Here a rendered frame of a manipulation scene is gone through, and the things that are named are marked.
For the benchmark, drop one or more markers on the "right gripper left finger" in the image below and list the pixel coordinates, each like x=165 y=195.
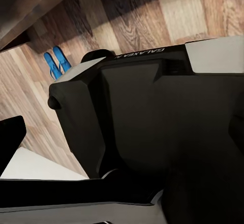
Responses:
x=12 y=133

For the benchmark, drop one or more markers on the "sandal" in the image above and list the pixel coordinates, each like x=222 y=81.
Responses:
x=56 y=71
x=61 y=58

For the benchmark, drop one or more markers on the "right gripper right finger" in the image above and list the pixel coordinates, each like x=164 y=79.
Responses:
x=236 y=131

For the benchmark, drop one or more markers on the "bed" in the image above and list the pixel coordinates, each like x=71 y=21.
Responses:
x=16 y=16

